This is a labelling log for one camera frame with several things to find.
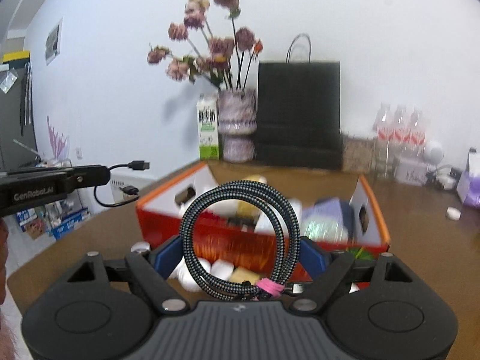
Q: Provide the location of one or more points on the person's left forearm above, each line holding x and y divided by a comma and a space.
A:
3, 326

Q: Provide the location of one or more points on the green white milk carton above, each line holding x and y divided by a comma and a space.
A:
207, 127

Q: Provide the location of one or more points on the purple feather decoration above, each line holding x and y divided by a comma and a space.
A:
58, 142

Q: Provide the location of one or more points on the wooden desktop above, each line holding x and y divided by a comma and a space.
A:
412, 225

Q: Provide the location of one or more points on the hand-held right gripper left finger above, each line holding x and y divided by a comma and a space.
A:
167, 260

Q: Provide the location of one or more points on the black paper bag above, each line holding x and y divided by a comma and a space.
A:
300, 112

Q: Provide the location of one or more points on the clear water bottle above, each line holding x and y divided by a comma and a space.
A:
417, 131
383, 127
400, 127

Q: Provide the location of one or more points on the dark metal cabinet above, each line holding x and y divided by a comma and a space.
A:
15, 120

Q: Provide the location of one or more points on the white wall outlet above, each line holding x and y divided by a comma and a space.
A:
79, 153

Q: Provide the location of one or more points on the white flat lid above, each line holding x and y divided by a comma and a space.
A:
354, 288

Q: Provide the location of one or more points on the dried pink roses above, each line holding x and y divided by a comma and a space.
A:
221, 48

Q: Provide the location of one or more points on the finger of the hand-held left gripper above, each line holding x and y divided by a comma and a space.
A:
90, 178

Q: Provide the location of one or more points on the white round device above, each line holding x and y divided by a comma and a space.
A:
434, 153

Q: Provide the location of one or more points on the blue cardboard box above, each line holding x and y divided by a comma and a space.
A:
63, 223

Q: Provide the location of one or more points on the white plastic bottle cap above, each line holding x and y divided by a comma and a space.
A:
140, 246
222, 270
453, 213
191, 275

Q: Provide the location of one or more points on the purple speckled vase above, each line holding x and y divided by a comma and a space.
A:
237, 123

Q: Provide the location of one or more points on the yellow plush toy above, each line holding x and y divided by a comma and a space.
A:
249, 210

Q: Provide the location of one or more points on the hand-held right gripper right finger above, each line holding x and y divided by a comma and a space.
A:
313, 258

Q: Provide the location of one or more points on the red cardboard box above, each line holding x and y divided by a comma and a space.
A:
240, 243

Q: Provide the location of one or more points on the wall poster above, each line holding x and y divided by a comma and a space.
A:
53, 41

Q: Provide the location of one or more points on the clear container of wooden pegs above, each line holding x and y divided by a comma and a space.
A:
360, 152

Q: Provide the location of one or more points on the small white carton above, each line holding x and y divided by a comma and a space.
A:
411, 170

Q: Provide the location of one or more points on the purple tissue pack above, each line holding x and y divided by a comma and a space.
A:
470, 183

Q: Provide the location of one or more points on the white power strip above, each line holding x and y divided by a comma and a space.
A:
444, 180

